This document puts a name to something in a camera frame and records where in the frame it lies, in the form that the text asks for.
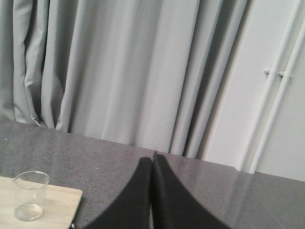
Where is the white wall pipe right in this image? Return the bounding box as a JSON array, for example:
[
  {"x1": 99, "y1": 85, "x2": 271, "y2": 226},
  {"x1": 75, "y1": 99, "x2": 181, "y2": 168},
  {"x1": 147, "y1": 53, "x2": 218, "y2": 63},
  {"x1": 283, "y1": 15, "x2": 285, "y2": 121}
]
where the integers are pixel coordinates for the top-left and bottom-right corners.
[{"x1": 249, "y1": 19, "x2": 305, "y2": 174}]

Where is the grey curtain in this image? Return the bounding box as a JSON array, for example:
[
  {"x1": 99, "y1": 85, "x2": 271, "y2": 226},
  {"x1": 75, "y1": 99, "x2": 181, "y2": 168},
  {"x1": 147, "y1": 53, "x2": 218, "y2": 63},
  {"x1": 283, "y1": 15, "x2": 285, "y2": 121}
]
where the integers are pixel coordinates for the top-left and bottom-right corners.
[{"x1": 0, "y1": 0, "x2": 249, "y2": 157}]

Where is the white wall pipe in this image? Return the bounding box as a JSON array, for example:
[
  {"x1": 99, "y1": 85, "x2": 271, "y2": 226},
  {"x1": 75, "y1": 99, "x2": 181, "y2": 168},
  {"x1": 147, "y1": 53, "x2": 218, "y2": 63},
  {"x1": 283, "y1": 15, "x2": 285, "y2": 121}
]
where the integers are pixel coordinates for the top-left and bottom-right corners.
[
  {"x1": 249, "y1": 19, "x2": 305, "y2": 174},
  {"x1": 236, "y1": 0, "x2": 302, "y2": 171}
]

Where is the white wall pipe left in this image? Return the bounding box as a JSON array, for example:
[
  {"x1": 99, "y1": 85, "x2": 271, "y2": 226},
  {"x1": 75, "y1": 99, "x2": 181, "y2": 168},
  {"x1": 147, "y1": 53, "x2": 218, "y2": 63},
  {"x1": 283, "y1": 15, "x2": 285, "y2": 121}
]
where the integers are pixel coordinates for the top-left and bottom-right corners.
[{"x1": 236, "y1": 0, "x2": 302, "y2": 171}]

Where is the small glass beaker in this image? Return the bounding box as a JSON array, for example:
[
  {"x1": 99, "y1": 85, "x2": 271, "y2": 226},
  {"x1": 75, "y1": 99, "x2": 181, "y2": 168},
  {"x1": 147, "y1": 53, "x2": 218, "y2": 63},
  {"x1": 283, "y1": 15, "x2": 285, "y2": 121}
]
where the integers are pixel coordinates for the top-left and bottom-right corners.
[{"x1": 12, "y1": 171, "x2": 50, "y2": 221}]

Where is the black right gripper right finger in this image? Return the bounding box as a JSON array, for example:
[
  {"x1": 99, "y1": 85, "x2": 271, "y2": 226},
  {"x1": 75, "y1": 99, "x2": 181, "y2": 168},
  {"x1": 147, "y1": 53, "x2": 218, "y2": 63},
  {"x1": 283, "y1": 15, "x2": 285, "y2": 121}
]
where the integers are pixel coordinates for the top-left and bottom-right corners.
[{"x1": 152, "y1": 153, "x2": 229, "y2": 229}]

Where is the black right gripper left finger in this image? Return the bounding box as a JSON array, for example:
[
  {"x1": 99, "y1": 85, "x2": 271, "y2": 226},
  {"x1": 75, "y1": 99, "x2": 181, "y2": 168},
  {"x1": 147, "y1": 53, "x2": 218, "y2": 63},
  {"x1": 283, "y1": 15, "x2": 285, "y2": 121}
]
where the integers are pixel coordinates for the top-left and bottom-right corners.
[{"x1": 86, "y1": 157, "x2": 152, "y2": 229}]

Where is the wooden cutting board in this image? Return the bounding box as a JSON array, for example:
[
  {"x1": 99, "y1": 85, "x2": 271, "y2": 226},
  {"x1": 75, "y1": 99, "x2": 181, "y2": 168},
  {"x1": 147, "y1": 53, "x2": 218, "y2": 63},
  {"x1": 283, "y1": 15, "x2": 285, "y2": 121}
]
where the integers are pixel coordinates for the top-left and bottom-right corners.
[{"x1": 0, "y1": 177, "x2": 82, "y2": 229}]

